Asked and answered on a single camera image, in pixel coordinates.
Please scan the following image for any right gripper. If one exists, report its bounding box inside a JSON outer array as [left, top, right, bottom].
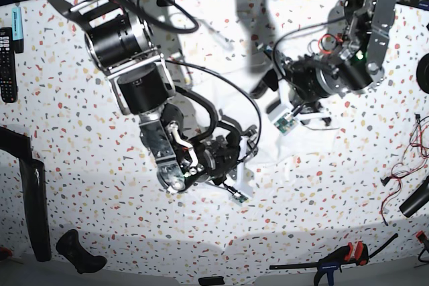
[[200, 125, 257, 196]]

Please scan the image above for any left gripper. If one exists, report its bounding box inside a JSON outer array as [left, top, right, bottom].
[[249, 56, 332, 125]]

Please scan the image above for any white T-shirt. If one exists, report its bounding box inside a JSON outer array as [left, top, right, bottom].
[[187, 61, 339, 200]]

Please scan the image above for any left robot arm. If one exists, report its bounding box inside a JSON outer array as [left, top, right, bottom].
[[263, 0, 397, 131]]

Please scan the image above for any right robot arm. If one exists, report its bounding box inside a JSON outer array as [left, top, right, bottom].
[[47, 0, 261, 203]]

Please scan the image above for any small black box bottom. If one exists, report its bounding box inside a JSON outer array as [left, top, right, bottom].
[[198, 276, 225, 286]]

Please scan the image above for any terrazzo pattern table cloth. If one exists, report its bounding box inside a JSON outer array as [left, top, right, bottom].
[[1, 0, 428, 285]]

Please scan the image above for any black round object right edge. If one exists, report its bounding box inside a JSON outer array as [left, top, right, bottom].
[[416, 54, 429, 94]]

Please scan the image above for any black orange bar clamp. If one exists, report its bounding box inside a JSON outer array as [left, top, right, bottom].
[[269, 233, 398, 286]]

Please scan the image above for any black cylinder right edge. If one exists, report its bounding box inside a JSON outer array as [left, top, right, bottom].
[[400, 177, 428, 218]]

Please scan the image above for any black bar clamp left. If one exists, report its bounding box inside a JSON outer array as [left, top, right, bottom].
[[1, 127, 52, 262]]

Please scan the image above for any orange clip right edge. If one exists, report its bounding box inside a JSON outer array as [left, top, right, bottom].
[[416, 230, 428, 243]]

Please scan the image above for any black TV remote control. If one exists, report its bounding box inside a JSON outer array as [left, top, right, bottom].
[[0, 27, 18, 104]]

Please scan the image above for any teal highlighter marker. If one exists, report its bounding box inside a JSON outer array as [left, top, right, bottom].
[[11, 7, 24, 54]]

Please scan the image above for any red black wire bundle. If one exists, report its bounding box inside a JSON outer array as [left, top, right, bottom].
[[379, 113, 429, 226]]

